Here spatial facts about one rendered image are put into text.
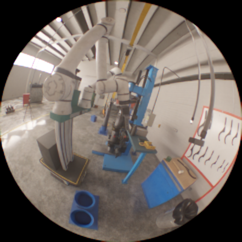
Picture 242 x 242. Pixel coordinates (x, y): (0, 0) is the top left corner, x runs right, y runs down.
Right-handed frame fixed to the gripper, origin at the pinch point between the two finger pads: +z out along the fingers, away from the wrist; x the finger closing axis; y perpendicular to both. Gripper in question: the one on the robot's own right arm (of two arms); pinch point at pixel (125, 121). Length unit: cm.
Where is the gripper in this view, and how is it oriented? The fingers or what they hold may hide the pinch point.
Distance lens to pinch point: 59.4
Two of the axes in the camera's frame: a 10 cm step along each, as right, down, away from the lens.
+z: 0.9, 9.0, 4.2
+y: -9.9, 1.4, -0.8
